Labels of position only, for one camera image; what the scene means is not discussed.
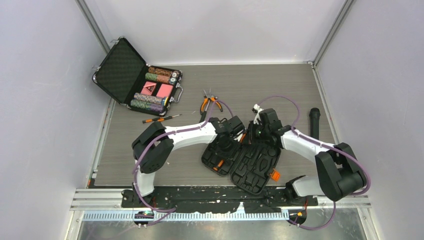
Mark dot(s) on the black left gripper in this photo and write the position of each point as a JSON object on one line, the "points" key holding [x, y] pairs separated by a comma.
{"points": [[221, 151]]}

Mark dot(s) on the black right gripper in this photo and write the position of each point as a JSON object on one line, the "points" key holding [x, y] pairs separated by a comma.
{"points": [[251, 127]]}

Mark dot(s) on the black orange stubby screwdriver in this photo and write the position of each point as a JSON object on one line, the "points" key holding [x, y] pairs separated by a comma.
{"points": [[218, 165]]}

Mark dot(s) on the black plastic tool case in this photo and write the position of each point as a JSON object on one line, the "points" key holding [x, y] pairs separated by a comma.
{"points": [[250, 168]]}

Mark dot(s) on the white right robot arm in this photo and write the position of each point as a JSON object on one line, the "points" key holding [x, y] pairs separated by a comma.
{"points": [[338, 173]]}

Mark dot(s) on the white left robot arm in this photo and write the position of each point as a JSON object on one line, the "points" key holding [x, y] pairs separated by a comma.
{"points": [[153, 146]]}

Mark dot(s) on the black cylinder flashlight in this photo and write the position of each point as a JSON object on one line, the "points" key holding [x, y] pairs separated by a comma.
{"points": [[314, 123]]}

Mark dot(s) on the small orange precision screwdriver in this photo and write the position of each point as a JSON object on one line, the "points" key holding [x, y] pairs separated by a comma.
{"points": [[150, 120]]}

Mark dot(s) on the red playing card deck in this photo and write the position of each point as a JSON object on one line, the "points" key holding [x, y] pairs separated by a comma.
{"points": [[164, 90]]}

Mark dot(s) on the black aluminium poker chip case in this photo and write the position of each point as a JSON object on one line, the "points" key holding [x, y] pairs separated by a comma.
{"points": [[122, 74]]}

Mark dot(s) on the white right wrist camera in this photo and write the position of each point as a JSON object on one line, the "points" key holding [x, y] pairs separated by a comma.
{"points": [[256, 110]]}

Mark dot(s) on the black handled hammer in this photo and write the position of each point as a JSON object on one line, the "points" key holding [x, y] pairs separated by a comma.
{"points": [[203, 116]]}

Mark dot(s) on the orange handled pliers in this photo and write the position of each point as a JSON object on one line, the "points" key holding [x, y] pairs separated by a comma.
{"points": [[209, 99]]}

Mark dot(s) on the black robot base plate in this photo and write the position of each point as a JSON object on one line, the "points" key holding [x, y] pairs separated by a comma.
{"points": [[213, 199]]}

